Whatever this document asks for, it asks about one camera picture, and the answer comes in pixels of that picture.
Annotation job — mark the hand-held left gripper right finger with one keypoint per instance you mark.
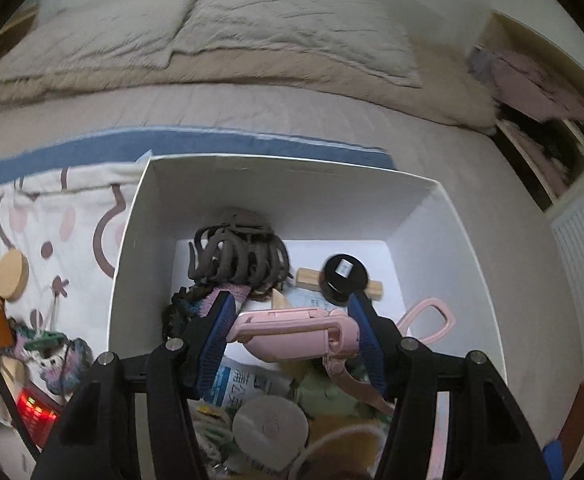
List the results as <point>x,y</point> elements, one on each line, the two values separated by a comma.
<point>369,350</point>

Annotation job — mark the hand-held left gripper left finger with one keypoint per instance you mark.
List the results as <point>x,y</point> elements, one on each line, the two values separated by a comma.
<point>216,345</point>

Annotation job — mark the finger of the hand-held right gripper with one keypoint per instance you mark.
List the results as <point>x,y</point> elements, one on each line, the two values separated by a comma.
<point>554,462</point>

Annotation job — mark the black round jar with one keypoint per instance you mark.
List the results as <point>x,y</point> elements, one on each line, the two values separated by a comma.
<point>342,280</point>

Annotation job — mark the pink folding gadget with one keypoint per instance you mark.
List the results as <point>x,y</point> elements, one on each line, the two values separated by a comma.
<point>292,327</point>

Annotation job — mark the dark brown hair claw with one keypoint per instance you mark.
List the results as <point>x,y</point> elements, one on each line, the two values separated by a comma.
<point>242,260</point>

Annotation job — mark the white cardboard box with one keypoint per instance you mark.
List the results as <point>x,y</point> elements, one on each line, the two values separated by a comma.
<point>272,190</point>

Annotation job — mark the pink blue knitted pouch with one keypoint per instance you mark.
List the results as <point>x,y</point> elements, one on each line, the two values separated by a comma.
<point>206,302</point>

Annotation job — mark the blue white tissue packet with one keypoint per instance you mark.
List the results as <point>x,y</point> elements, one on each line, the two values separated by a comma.
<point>244,382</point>

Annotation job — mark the green fabric item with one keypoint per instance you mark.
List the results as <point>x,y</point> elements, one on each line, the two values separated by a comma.
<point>332,392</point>

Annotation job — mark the wooden block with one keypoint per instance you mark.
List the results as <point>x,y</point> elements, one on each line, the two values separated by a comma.
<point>307,278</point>

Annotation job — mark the white round disc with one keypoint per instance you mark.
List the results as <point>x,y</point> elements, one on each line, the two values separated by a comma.
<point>269,430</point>

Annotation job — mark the multicolour crochet piece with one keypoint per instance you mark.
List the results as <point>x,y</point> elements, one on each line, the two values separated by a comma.
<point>71,360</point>

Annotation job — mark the red printed box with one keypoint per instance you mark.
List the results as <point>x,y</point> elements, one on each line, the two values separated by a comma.
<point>36,417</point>

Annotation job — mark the round wooden coaster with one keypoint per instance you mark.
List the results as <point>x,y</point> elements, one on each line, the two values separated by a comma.
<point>11,275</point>

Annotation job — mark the beige mattress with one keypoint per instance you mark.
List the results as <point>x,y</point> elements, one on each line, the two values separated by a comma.
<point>272,110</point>

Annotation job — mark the beige folded quilt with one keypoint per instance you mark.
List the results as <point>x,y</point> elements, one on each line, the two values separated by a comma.
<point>397,100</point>

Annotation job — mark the dark clothes pile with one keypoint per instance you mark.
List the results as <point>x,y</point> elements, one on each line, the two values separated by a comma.
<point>557,145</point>

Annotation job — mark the pink clothes pile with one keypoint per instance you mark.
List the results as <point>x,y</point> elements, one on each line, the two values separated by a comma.
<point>532,80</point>

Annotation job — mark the beige quilted pillow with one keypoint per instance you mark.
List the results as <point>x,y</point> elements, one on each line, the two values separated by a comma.
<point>297,25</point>
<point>96,35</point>

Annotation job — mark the wooden alcove shelf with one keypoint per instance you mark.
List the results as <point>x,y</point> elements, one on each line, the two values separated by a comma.
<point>497,25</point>

